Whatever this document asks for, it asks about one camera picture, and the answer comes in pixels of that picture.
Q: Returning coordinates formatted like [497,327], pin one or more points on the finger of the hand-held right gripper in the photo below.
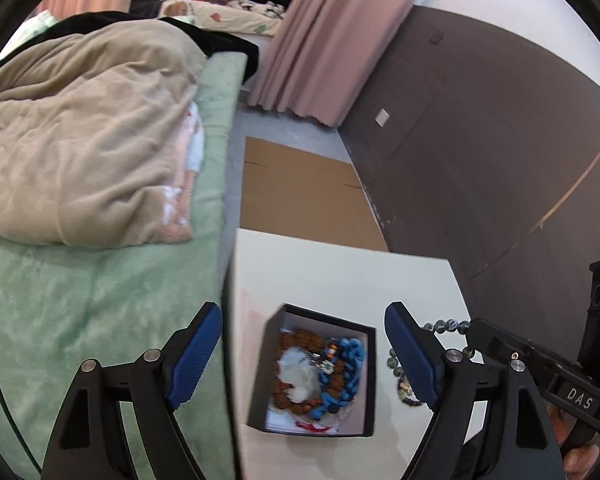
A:
[495,340]

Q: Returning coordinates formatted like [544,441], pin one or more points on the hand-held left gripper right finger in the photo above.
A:
[412,360]

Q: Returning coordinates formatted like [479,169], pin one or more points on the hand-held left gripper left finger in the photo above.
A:
[195,355]

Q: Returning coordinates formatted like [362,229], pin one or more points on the black jewelry box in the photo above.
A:
[260,385]

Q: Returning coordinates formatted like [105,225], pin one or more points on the person's right hand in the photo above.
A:
[582,462]

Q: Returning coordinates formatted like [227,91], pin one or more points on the bed with green sheet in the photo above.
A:
[105,310]

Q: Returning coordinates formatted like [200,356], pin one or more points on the flat cardboard sheet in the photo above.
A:
[300,195]

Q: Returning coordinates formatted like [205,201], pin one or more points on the beige blanket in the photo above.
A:
[80,135]

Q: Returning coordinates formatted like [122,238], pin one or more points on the black garment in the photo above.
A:
[230,47]

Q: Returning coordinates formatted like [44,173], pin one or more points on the wide pink curtain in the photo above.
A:
[330,35]

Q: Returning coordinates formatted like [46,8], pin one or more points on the cream printed bedding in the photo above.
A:
[240,17]

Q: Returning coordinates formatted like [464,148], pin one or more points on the pale patterned pillow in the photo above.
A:
[32,25]

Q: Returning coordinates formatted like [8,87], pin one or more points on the white wall switch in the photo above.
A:
[383,117]

